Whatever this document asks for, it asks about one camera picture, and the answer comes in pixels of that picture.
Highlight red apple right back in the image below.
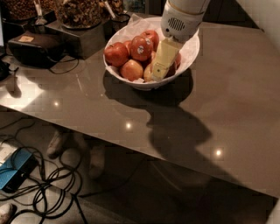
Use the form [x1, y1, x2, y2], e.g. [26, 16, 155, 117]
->
[174, 52, 181, 69]

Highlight glass bowl of granola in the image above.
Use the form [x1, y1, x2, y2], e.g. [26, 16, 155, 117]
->
[55, 0, 102, 30]

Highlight white shoe right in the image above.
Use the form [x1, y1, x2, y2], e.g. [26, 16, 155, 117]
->
[89, 145, 105, 179]

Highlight red apple top back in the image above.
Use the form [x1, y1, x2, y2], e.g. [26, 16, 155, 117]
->
[141, 30, 159, 51]

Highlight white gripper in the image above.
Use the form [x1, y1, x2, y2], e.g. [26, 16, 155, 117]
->
[151, 0, 205, 81]

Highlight red apple left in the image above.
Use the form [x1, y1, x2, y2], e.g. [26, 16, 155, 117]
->
[104, 42, 130, 67]

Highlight orange apple front left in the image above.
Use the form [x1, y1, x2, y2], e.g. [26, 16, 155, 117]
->
[119, 59, 144, 81]

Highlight grey metal stand block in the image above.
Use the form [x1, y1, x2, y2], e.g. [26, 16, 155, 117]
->
[45, 21, 106, 60]

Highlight metal scoop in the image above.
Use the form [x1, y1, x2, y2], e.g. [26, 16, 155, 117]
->
[33, 0, 47, 25]

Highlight white shoe left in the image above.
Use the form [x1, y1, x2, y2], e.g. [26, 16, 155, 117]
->
[46, 130, 68, 159]

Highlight white shoe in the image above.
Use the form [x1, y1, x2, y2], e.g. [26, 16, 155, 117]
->
[89, 145, 105, 179]
[46, 130, 68, 159]

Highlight black cup with spoon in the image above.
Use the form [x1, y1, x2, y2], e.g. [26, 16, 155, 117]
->
[111, 14, 130, 32]

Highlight blue box on floor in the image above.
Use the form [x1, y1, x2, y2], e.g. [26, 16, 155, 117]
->
[0, 149, 38, 193]

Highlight red apple with sticker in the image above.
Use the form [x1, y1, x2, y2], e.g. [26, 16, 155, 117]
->
[130, 35, 153, 61]

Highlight black box device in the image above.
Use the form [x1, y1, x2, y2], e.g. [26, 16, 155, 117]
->
[8, 31, 65, 68]

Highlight white paper liner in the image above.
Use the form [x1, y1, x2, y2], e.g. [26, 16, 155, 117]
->
[104, 13, 200, 84]

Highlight white bowl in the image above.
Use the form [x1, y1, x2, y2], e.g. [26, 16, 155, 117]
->
[102, 17, 201, 92]

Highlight black cables on floor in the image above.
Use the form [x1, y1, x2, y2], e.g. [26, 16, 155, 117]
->
[0, 116, 88, 224]

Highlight glass bowl of nuts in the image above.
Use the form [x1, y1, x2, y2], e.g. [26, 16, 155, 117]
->
[0, 0, 54, 21]

